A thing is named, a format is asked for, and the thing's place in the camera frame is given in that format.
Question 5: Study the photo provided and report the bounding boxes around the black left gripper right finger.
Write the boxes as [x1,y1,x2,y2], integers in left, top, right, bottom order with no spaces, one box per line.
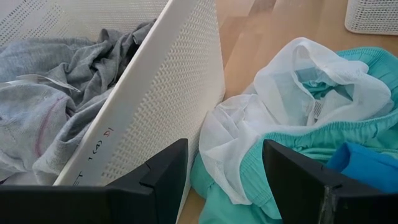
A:
[262,139,398,224]

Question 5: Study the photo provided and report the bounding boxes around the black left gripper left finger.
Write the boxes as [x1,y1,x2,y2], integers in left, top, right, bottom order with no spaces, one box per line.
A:
[0,138,190,224]

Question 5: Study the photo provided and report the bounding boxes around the teal shorts with white lining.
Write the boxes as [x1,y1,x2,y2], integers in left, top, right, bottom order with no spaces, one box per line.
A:
[190,37,398,224]

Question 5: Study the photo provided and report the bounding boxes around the blue garment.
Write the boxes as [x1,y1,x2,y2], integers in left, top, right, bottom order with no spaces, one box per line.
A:
[325,141,398,194]

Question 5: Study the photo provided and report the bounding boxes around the white garment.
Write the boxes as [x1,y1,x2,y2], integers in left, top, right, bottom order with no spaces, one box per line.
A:
[0,73,108,186]

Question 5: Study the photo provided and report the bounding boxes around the dark grey garment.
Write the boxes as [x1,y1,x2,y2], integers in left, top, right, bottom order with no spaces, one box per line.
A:
[46,19,156,110]

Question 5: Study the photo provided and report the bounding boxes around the light heather grey garment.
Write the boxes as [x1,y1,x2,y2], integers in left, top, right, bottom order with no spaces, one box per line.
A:
[0,36,105,83]

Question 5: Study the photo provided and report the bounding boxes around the white perforated plastic basket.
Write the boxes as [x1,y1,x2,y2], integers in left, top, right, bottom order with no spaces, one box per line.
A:
[344,0,398,36]
[0,0,226,223]

